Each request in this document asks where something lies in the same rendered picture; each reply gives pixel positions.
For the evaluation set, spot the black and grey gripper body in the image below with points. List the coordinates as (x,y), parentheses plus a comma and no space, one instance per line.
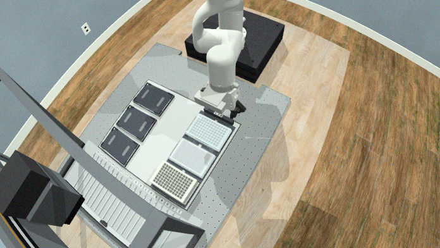
(230,99)

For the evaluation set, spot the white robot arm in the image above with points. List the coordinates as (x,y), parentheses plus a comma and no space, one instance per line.
(222,46)

